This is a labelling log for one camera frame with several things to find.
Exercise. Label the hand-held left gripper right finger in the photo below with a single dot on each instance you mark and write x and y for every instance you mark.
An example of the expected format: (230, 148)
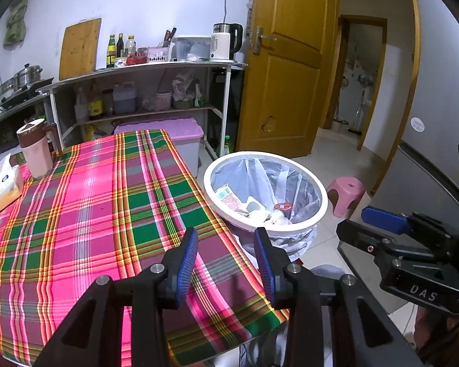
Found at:
(266, 267)

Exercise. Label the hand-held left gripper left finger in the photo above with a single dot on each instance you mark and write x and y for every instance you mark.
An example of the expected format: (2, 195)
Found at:
(187, 263)

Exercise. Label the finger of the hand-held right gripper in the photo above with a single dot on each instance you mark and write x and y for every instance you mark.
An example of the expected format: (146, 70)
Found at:
(367, 239)
(386, 218)

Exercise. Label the white paper bag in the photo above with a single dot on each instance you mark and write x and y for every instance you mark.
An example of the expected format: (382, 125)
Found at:
(261, 217)

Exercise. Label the white round trash bin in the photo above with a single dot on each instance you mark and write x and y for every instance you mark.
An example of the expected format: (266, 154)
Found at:
(229, 218)

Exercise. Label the pink jelly cup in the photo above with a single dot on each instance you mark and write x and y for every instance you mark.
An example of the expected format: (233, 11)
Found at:
(283, 206)

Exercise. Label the white paper cup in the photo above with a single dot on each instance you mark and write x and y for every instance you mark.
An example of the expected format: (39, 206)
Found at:
(253, 203)

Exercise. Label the pink strawberry milk carton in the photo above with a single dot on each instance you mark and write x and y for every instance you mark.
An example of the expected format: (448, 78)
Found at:
(227, 197)

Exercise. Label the clear plastic bin liner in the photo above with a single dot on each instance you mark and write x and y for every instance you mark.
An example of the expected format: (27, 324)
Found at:
(275, 183)

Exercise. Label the person's right forearm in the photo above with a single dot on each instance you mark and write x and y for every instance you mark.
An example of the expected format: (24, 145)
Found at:
(440, 332)

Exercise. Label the pink plastic stool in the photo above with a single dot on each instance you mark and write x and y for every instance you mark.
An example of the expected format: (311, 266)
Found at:
(346, 191)

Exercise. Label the pink plaid tablecloth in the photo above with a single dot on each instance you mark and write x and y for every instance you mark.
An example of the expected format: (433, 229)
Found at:
(99, 218)

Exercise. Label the white mop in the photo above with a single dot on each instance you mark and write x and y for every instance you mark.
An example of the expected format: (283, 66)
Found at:
(361, 111)

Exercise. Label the small green bottle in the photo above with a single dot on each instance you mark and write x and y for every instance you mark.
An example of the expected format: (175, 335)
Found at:
(227, 147)

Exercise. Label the pink lidded storage box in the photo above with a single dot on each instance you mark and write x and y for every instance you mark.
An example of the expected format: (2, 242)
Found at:
(176, 130)

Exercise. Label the grey refrigerator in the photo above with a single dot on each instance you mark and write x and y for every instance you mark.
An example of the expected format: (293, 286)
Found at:
(436, 84)

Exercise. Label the yellow wooden door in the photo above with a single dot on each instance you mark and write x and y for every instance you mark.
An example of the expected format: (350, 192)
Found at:
(290, 84)

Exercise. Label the pink plastic tub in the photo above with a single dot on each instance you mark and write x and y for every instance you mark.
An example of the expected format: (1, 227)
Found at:
(163, 100)

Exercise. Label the crumpled plastic bags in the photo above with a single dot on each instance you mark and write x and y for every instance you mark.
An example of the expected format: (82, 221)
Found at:
(185, 90)

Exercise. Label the dark liquid plastic jug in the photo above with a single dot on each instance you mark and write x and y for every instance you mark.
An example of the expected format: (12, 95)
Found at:
(124, 99)

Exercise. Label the brown and pink pitcher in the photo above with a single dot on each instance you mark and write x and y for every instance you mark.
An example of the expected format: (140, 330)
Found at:
(38, 156)

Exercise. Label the yellow label oil bottle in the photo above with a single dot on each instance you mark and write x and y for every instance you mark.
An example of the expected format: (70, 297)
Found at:
(95, 103)

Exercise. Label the white plastic bottle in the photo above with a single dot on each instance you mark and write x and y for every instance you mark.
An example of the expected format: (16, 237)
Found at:
(81, 107)

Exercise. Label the yellow white tissue pack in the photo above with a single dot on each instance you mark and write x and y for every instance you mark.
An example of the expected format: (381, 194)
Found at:
(4, 195)

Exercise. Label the white metal shelf rack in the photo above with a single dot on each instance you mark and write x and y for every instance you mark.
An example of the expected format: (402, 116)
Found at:
(137, 69)

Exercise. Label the red seasoning packets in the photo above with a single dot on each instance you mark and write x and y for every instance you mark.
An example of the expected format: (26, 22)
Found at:
(137, 60)

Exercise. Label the pink basket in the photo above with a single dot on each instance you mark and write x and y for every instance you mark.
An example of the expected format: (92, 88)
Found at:
(158, 55)

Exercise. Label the clear plastic container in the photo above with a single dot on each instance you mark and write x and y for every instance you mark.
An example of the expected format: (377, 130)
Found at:
(193, 47)

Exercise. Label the white and black kettle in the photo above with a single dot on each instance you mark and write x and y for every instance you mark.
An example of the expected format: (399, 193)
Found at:
(220, 44)

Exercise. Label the clear plastic bottle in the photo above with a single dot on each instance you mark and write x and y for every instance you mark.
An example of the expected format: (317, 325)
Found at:
(130, 47)

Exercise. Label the green yellow label bottle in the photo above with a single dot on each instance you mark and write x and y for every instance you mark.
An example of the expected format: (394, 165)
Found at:
(111, 53)

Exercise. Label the dark sauce bottle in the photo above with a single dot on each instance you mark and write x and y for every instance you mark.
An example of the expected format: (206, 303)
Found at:
(120, 47)

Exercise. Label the kitchen knives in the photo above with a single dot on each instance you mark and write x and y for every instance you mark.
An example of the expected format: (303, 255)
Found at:
(169, 38)

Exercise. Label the low stove counter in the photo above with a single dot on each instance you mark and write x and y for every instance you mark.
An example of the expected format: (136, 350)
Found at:
(7, 112)

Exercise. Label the wooden cutting board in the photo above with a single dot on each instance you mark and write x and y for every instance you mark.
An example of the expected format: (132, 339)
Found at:
(80, 49)

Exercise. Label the green hanging cloth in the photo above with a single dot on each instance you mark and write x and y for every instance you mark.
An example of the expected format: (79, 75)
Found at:
(16, 23)

